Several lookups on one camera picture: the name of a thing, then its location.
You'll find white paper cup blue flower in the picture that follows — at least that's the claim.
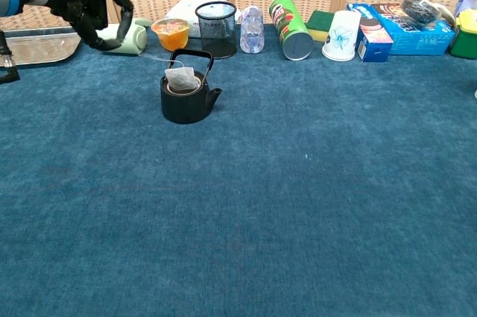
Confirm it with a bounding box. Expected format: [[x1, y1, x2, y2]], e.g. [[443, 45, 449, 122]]
[[321, 10, 362, 63]]

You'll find black mesh pen holder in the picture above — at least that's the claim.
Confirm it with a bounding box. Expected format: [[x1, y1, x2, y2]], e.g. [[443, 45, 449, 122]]
[[195, 1, 239, 60]]

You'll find black cast iron teapot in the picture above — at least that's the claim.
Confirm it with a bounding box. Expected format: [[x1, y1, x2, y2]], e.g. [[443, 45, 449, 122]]
[[159, 48, 224, 125]]

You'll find clear plastic water bottle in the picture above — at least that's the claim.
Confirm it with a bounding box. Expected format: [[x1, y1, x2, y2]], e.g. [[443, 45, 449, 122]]
[[238, 4, 265, 54]]

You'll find green and yellow sponge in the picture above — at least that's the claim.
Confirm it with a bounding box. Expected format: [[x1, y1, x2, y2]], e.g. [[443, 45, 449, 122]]
[[304, 10, 336, 43]]

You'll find blue table cloth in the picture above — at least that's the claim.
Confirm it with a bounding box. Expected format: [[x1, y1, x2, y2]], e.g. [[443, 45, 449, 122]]
[[0, 22, 477, 317]]

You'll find white wet wipes pack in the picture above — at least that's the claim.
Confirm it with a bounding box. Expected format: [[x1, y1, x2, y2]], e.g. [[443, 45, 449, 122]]
[[164, 0, 242, 39]]

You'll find black wrapped tape roll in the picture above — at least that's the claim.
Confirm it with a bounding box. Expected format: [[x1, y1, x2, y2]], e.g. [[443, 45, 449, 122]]
[[401, 0, 443, 27]]

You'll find dark brown cookie box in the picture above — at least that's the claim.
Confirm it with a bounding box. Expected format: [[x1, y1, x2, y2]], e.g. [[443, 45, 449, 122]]
[[370, 2, 411, 23]]

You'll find orange jelly cup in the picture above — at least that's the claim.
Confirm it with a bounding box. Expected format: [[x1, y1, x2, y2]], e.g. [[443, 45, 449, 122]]
[[151, 17, 192, 52]]

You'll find shiny metal tray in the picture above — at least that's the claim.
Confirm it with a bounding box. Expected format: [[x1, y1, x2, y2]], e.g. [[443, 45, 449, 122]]
[[0, 25, 83, 68]]

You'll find pyramid tea bag with string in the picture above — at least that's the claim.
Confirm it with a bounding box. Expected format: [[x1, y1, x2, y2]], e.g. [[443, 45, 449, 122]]
[[139, 51, 200, 93]]

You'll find wide blue snack box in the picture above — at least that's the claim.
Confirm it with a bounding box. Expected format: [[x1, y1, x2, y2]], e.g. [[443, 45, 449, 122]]
[[378, 13, 456, 56]]

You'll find green chips can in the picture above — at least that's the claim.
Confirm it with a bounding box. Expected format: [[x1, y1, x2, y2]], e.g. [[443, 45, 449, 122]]
[[269, 0, 315, 61]]

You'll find light green mug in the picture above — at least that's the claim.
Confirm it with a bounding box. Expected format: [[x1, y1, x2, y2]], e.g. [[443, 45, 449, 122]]
[[95, 17, 153, 56]]

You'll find blue pink cookie box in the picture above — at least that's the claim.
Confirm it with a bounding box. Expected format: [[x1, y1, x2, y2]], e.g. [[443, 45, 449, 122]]
[[346, 2, 394, 63]]

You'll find green container yellow lid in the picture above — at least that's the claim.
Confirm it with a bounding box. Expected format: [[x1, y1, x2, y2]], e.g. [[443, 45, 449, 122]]
[[449, 10, 477, 60]]

